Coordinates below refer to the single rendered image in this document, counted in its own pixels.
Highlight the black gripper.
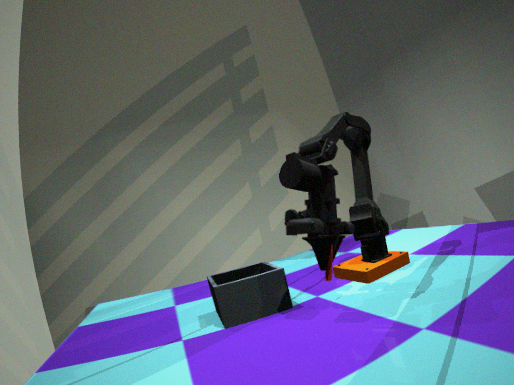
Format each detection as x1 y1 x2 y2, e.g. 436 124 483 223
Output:
286 192 355 271

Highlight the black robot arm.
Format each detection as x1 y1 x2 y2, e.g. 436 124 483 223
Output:
279 112 393 263

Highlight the dark red peg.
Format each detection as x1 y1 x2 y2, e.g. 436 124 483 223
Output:
325 246 333 281

